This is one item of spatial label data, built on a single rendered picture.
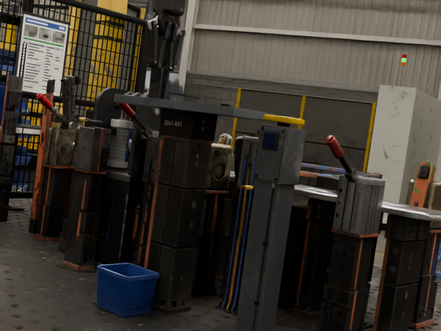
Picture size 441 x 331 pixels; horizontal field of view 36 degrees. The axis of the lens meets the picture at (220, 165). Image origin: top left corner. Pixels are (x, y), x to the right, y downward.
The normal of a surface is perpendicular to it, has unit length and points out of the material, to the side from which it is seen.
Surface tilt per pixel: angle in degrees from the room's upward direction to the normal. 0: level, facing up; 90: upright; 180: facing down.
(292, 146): 90
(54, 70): 90
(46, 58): 90
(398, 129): 90
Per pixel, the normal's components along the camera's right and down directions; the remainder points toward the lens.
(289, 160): 0.75, 0.14
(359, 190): -0.65, -0.04
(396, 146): -0.47, -0.01
